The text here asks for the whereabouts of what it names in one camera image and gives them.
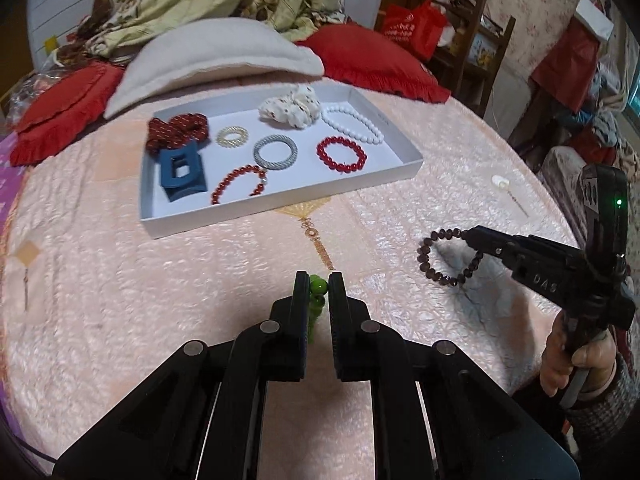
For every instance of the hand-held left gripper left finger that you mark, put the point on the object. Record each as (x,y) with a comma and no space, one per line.
(300,302)

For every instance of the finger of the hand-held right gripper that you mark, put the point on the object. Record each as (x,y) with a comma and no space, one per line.
(492,236)
(502,258)

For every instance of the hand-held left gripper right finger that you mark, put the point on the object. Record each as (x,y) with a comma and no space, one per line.
(336,305)

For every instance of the white shallow cardboard box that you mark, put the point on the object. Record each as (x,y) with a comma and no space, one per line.
(300,185)

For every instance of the blue hair claw clip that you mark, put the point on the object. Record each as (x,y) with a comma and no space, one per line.
(182,170)

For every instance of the white polka-dot scrunchie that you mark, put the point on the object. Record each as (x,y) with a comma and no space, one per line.
(292,105)

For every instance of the red polka-dot scrunchie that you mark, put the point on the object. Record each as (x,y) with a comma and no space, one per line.
(172,130)

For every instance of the person's right forearm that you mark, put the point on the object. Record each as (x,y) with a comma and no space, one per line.
(602,410)

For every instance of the person's right hand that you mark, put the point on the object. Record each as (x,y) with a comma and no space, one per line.
(590,350)

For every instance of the small white shell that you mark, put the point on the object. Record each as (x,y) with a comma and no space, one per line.
(500,180)

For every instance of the pile of mixed clothes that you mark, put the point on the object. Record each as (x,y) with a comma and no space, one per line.
(595,135)

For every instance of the pink embroidered bedspread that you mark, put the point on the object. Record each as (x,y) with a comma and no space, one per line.
(150,300)

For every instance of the wooden chair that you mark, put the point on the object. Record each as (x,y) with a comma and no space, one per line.
(487,55)

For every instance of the red hanging garment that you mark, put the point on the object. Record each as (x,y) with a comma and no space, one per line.
(567,65)

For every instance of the red frilled cushion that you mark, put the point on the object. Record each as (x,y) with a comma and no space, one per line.
(60,110)
(370,60)

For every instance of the red shopping bag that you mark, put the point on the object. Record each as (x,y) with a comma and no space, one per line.
(412,25)

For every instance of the white pillow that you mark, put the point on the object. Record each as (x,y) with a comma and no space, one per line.
(210,55)

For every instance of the purple flowered sheet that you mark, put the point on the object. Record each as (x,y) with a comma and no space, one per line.
(9,170)

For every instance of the clear plastic bags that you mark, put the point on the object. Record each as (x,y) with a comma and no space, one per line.
(30,89)

